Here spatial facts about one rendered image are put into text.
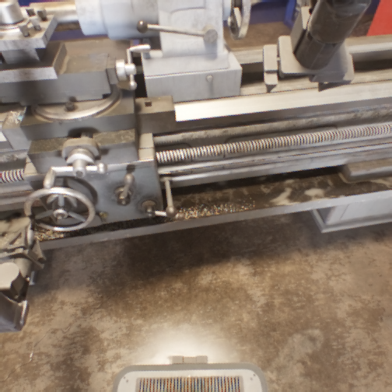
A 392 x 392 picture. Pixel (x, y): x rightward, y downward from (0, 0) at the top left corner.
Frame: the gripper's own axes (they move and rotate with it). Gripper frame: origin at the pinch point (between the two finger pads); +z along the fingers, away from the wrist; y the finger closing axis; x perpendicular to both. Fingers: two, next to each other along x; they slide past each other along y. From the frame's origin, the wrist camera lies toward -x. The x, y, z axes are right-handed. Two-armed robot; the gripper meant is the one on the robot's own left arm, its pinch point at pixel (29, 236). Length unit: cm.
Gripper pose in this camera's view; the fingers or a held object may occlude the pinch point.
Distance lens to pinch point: 100.5
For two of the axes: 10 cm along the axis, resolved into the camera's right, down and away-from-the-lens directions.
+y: 2.0, 6.2, 7.6
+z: -1.7, -7.4, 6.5
